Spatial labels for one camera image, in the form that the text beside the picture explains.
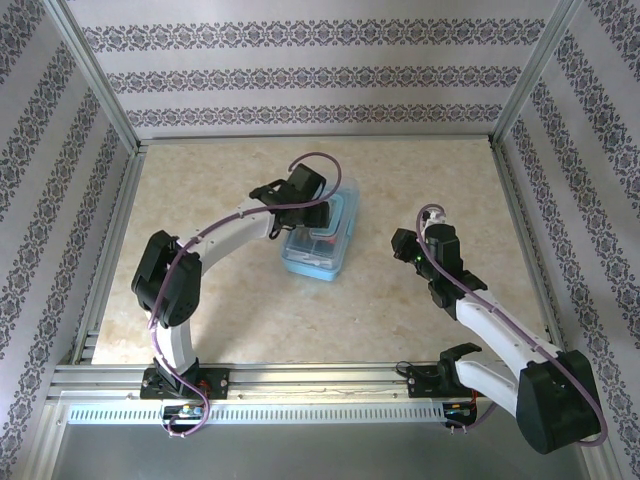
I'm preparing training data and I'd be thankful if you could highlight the clear plastic tool box lid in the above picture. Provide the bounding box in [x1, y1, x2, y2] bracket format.
[284, 187, 361, 274]

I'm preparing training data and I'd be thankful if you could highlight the blue plastic tool box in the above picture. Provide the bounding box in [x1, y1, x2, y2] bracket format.
[280, 187, 362, 282]

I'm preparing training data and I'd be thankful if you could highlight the small controller board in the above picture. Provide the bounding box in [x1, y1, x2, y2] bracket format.
[163, 403, 205, 420]
[443, 399, 477, 419]

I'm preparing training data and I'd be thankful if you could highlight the grey metal sheet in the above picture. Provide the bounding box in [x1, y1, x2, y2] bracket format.
[49, 424, 589, 480]

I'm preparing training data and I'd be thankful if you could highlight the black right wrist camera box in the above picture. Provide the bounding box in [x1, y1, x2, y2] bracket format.
[391, 227, 419, 262]

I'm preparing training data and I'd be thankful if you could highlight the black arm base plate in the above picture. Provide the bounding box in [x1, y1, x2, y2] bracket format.
[140, 366, 232, 401]
[405, 363, 500, 400]

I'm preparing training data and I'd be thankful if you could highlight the aluminium mounting rail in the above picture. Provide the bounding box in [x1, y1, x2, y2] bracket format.
[47, 362, 594, 401]

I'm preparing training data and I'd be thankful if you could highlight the aluminium frame post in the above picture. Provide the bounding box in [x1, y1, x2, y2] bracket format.
[42, 0, 142, 154]
[492, 0, 591, 151]

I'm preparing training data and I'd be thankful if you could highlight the white slotted cable duct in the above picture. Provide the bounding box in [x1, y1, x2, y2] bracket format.
[66, 402, 448, 426]

